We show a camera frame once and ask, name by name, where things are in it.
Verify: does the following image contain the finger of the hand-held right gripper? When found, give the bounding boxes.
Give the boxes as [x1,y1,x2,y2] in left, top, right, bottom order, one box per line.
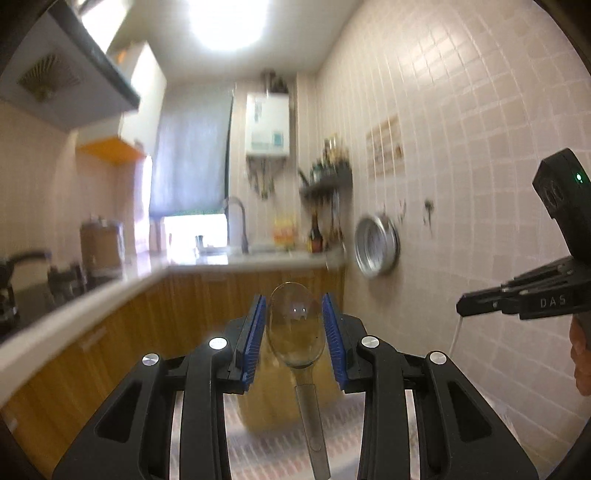
[456,257,576,318]

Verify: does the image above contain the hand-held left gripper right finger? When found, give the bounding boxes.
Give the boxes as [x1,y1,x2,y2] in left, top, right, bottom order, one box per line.
[322,293,539,480]

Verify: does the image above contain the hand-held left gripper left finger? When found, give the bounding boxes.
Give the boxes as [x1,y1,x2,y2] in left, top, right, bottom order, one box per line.
[52,294,269,480]

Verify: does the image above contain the clear spoon with grey handle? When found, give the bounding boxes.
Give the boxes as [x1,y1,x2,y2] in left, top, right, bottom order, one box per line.
[268,281,332,479]

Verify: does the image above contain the person's right hand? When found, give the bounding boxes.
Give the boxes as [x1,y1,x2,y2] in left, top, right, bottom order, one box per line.
[569,318,591,398]

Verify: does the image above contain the wooden base cabinets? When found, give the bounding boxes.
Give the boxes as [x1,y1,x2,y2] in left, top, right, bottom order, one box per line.
[0,268,347,462]

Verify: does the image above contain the dark soy sauce bottle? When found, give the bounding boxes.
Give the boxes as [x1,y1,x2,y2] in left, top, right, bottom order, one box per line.
[308,210,323,253]

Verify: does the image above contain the round metal steamer tray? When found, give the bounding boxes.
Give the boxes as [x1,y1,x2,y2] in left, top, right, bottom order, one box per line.
[355,212,400,278]

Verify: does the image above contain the yellow oil bottle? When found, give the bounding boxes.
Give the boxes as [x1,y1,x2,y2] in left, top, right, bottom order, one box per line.
[272,217,296,250]

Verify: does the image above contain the hanging metal ladle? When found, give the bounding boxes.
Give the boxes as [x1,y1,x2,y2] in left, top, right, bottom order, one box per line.
[330,194,345,246]

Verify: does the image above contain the curved metal faucet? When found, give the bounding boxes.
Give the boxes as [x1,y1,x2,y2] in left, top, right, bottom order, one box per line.
[223,196,250,254]

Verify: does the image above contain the white kitchen countertop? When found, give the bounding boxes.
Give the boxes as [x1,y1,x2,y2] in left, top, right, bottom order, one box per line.
[0,251,347,370]

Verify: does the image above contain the water heater pipes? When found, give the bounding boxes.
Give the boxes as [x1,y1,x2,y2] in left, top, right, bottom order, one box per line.
[247,158,287,200]

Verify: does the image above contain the brown rice cooker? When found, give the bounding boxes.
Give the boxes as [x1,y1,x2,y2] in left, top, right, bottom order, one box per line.
[79,219,124,272]

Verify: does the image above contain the grey window blind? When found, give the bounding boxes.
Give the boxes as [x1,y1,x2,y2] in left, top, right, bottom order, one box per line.
[148,90,234,217]

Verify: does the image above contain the black gas stove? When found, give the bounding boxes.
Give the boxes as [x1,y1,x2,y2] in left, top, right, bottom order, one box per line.
[0,261,122,342]

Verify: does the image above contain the white water heater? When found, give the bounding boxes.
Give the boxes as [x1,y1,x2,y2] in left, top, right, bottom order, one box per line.
[244,91,291,158]

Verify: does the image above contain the black wok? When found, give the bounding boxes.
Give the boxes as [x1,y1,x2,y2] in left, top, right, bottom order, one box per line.
[0,249,52,324]

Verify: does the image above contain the round ceiling lamp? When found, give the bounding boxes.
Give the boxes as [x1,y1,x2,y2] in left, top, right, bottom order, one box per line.
[189,0,274,52]

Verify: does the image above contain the grey range hood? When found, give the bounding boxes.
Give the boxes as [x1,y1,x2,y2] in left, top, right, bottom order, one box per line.
[0,0,141,132]

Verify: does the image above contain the white cable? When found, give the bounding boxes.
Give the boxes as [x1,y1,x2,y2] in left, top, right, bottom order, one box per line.
[449,316,465,357]

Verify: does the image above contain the grey wall spice rack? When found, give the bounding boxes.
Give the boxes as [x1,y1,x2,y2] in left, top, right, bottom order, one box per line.
[299,168,354,197]

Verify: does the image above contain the white wall cabinet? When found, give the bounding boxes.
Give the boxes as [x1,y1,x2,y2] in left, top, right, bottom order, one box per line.
[76,41,168,163]

